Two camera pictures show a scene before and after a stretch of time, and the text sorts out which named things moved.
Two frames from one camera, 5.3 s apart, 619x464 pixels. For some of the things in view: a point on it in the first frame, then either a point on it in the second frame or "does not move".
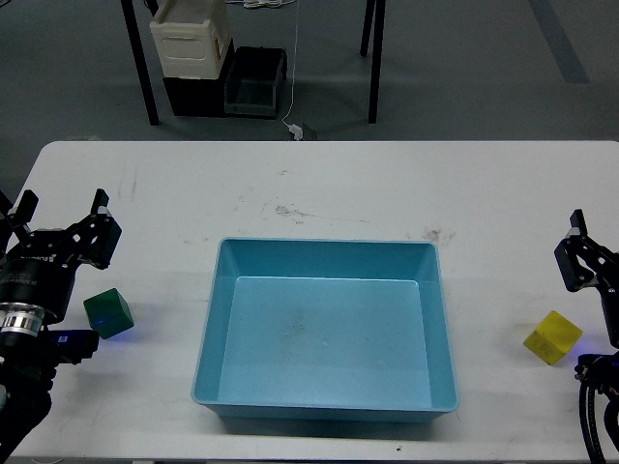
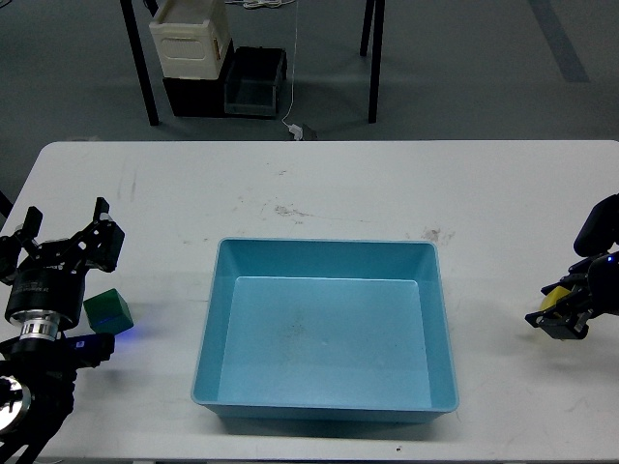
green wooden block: [109, 313] does not move
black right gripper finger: [581, 260] -> [568, 319]
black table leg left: [132, 23] does not move
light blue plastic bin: [327, 330] does not move
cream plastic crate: [191, 38] does not move
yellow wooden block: [554, 337] -> [554, 295]
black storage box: [199, 97] does not move
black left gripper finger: [20, 217] -> [15, 248]
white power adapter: [296, 130] does not move
